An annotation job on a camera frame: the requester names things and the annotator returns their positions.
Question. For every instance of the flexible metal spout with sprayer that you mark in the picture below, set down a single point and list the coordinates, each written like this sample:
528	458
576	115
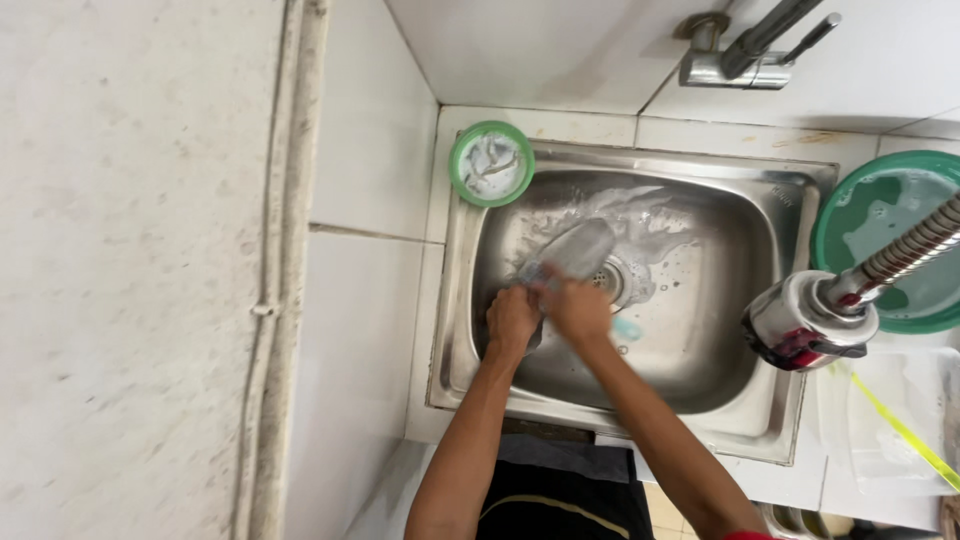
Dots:
806	315

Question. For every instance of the chrome wall tap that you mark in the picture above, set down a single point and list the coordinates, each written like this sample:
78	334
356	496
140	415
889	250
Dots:
739	64

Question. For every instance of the round metal sink strainer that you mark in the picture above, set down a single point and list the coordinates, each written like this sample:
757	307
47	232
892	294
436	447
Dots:
609	281

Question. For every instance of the stainless steel sink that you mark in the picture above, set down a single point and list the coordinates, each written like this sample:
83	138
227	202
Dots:
697	360

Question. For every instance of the person's left hand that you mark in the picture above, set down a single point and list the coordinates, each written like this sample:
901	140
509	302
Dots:
511	319

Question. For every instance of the white wall pipe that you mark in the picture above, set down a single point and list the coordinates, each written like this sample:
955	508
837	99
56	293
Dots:
261	300

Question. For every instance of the small green round soap tub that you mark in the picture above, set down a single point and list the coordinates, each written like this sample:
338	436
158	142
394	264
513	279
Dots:
459	169

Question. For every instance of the person's right fingers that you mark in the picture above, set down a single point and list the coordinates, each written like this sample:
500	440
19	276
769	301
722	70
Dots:
553	285

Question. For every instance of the metal pot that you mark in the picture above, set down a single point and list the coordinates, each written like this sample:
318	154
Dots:
787	521

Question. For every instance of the person's right hand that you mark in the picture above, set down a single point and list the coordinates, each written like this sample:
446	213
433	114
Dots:
579	309

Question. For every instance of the clear glass tumbler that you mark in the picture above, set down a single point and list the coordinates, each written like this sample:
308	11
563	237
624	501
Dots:
574	251

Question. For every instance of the clear plastic container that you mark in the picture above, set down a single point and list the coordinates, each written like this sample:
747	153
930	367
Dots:
892	442

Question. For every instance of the large green plastic basin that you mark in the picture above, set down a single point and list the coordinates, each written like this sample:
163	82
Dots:
885	217

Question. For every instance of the person's left fingers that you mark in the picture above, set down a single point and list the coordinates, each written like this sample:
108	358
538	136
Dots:
529	296

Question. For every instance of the yellow-green plastic strip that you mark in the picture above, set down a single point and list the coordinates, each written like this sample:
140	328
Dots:
904	431

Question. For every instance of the person's red sleeve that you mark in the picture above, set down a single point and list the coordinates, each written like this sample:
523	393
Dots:
750	535

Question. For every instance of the person's black trousers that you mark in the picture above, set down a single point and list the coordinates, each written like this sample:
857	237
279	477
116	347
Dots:
562	499

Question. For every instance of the light blue sponge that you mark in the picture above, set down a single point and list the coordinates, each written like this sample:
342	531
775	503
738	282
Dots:
627	328

